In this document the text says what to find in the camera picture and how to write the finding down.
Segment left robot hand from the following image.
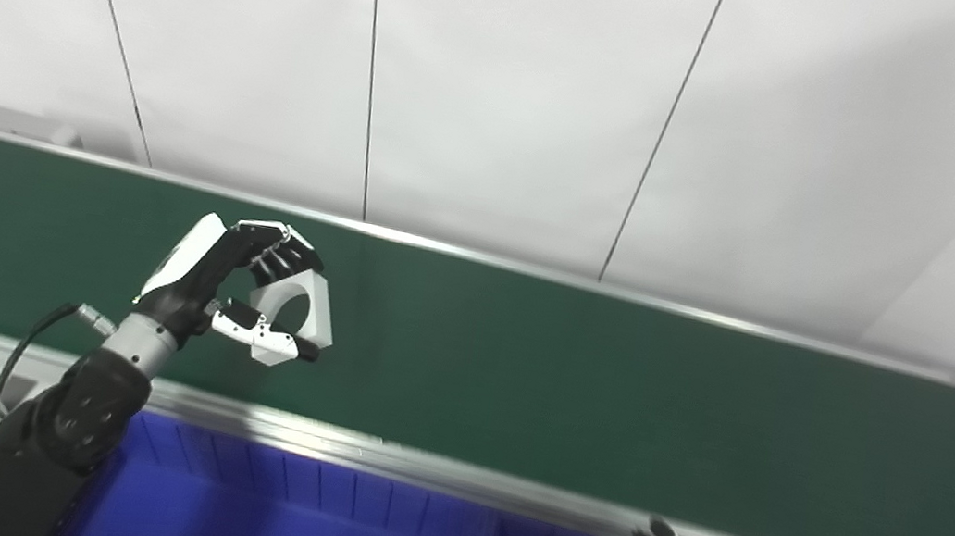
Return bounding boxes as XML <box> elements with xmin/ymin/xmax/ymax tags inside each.
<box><xmin>128</xmin><ymin>203</ymin><xmax>338</xmax><ymax>370</ymax></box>

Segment white square part round hole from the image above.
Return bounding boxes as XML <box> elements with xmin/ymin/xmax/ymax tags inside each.
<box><xmin>240</xmin><ymin>263</ymin><xmax>343</xmax><ymax>375</ymax></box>

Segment green conveyor belt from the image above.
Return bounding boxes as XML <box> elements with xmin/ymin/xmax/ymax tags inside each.
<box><xmin>0</xmin><ymin>135</ymin><xmax>955</xmax><ymax>536</ymax></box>

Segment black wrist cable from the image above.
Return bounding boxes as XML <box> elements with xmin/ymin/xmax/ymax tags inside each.
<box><xmin>0</xmin><ymin>291</ymin><xmax>121</xmax><ymax>477</ymax></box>

